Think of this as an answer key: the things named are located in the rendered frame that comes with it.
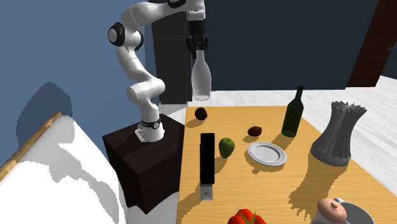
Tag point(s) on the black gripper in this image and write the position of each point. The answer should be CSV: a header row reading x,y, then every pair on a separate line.
x,y
197,29

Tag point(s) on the clear glass bottle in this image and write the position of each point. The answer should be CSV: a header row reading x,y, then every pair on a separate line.
x,y
201,77

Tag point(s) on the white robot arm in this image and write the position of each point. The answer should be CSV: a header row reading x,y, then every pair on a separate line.
x,y
139,71

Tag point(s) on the tall black cabinet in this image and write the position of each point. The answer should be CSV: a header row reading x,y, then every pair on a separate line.
x,y
170,62

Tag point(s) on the dark red round fruit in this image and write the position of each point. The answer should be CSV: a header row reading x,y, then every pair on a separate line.
x,y
201,113

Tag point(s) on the brown red oval fruit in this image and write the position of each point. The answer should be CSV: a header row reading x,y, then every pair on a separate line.
x,y
254,131

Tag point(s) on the green apple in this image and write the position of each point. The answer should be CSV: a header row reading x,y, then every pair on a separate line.
x,y
226,147

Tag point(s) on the black box with silver base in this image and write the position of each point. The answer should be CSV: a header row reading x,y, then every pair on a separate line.
x,y
207,161

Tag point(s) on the dark green wine bottle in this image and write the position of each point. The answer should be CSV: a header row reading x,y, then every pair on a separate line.
x,y
292,114

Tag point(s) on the white plate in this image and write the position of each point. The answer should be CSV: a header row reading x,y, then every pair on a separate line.
x,y
266,153

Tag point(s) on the dark robot stand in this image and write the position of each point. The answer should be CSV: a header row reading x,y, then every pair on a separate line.
x,y
149,167

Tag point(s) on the grey ribbed vase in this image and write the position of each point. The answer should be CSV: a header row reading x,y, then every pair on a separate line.
x,y
336,136

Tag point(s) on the dark brown wooden door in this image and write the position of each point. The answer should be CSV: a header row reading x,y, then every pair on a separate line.
x,y
370,46

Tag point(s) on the red tomato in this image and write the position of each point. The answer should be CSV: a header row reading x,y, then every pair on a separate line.
x,y
245,217

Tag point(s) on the white furniture with wooden edge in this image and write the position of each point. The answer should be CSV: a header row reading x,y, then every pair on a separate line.
x,y
46,186

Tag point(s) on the grey teapot with tan lid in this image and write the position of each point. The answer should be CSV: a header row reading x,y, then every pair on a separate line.
x,y
344,212

